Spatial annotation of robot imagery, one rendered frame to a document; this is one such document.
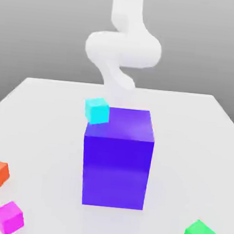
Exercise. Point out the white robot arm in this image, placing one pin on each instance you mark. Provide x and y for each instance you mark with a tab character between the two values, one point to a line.
123	49

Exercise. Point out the small cyan cube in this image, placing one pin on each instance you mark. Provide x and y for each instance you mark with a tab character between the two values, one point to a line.
97	112

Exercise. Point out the small magenta cube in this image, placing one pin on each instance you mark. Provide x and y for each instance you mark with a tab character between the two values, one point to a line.
9	218

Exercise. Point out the large purple box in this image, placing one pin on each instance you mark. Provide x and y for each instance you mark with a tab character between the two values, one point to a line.
116	169

